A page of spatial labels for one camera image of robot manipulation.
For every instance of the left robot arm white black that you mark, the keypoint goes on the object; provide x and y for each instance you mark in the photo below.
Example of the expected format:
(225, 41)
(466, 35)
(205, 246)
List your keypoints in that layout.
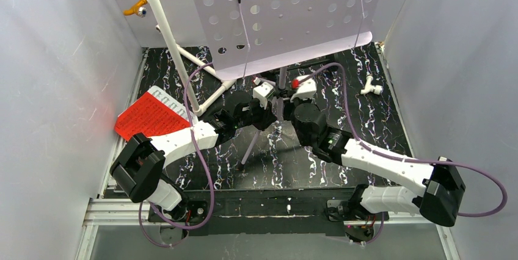
(157, 136)

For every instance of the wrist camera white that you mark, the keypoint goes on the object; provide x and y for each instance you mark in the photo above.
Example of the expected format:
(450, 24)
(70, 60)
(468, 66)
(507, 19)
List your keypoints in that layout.
(304, 88)
(264, 93)

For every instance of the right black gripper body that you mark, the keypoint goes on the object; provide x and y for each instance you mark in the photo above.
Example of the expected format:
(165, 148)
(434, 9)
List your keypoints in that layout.
(289, 110)

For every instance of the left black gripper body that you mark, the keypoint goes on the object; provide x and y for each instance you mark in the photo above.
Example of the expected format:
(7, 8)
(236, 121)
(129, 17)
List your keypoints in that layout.
(264, 116)

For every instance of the white PVC pipe frame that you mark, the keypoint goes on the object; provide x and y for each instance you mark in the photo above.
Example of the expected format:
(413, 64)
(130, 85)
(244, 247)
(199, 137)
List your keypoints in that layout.
(178, 53)

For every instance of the lilac perforated music stand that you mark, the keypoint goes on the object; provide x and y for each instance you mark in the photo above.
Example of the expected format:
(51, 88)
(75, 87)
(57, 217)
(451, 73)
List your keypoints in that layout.
(247, 37)

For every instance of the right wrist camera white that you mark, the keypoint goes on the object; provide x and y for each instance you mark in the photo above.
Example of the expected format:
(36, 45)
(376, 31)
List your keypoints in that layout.
(304, 88)

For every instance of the orange wall hook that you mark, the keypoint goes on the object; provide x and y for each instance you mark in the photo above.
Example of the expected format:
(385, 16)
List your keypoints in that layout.
(137, 9)

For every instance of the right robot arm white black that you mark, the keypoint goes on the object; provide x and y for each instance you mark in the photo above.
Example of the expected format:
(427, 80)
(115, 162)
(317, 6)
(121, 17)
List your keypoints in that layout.
(433, 190)

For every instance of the red sheet music book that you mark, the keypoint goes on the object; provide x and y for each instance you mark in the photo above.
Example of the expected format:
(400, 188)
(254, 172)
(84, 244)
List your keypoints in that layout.
(155, 113)

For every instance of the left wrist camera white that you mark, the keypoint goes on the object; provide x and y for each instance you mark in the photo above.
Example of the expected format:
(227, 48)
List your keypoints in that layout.
(264, 93)

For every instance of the white pipe tee fitting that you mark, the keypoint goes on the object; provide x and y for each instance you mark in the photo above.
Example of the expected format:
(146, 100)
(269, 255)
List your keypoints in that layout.
(370, 88)

